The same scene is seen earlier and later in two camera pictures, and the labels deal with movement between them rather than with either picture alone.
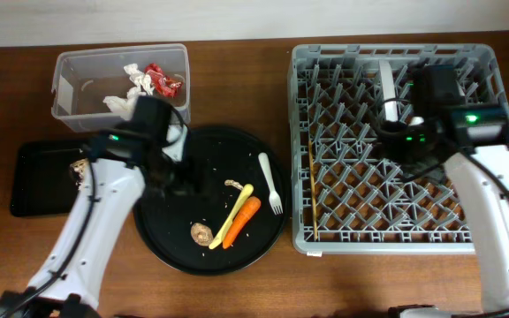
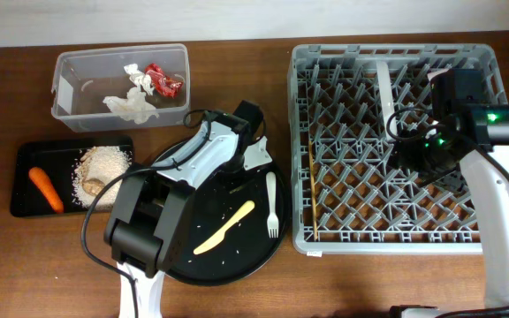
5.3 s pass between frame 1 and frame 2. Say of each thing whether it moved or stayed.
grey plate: stayed
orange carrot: moved
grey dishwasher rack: stayed
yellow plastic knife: moved
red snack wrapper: stayed
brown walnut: moved
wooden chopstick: stayed
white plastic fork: moved
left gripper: moved
